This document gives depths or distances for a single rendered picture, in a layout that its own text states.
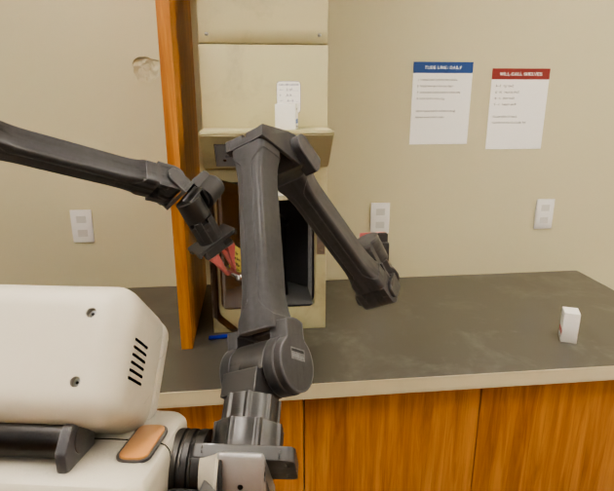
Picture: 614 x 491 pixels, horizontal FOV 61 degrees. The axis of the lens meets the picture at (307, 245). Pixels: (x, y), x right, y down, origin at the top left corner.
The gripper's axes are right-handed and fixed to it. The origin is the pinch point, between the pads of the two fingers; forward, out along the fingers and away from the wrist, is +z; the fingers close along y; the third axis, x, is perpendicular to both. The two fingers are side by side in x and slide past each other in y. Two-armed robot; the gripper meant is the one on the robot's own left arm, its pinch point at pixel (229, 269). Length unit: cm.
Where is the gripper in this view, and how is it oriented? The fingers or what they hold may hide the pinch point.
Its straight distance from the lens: 121.5
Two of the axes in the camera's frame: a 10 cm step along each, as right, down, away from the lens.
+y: -7.3, 5.8, -3.7
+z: 3.8, 7.9, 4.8
